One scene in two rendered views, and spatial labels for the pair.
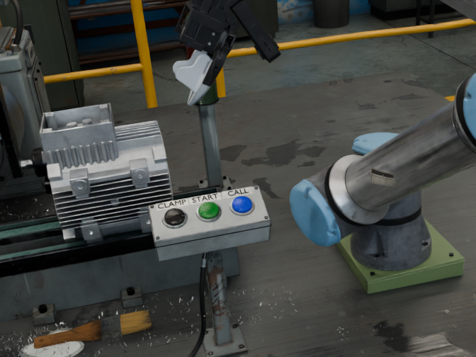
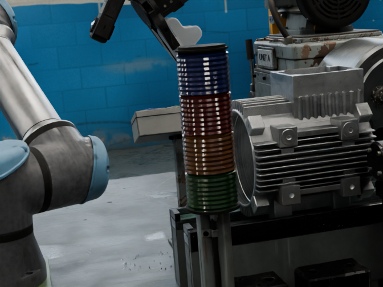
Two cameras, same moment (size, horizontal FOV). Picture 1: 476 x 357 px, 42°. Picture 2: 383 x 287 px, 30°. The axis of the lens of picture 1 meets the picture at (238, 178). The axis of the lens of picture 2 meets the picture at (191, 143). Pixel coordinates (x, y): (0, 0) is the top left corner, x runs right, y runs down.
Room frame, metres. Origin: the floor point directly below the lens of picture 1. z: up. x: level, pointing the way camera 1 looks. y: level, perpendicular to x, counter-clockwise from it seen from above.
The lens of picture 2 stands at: (2.15, -0.01, 1.26)
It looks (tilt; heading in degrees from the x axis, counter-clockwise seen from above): 11 degrees down; 177
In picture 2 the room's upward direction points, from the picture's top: 4 degrees counter-clockwise
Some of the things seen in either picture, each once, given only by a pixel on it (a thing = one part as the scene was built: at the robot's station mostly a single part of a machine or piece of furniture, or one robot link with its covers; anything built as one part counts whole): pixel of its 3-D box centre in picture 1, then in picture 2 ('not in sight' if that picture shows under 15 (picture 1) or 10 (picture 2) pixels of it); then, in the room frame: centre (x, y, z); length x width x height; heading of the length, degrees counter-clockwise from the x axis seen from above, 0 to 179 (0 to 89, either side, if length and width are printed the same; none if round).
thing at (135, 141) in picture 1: (112, 179); (296, 151); (1.02, 0.23, 1.02); 0.20 x 0.19 x 0.19; 100
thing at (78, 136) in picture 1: (80, 136); (316, 91); (1.01, 0.27, 1.11); 0.12 x 0.11 x 0.07; 100
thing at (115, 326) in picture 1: (93, 330); not in sight; (0.85, 0.28, 0.80); 0.21 x 0.05 x 0.01; 101
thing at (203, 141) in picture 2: not in sight; (208, 150); (1.35, 0.06, 1.10); 0.06 x 0.06 x 0.04
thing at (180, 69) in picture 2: not in sight; (203, 72); (1.35, 0.06, 1.19); 0.06 x 0.06 x 0.04
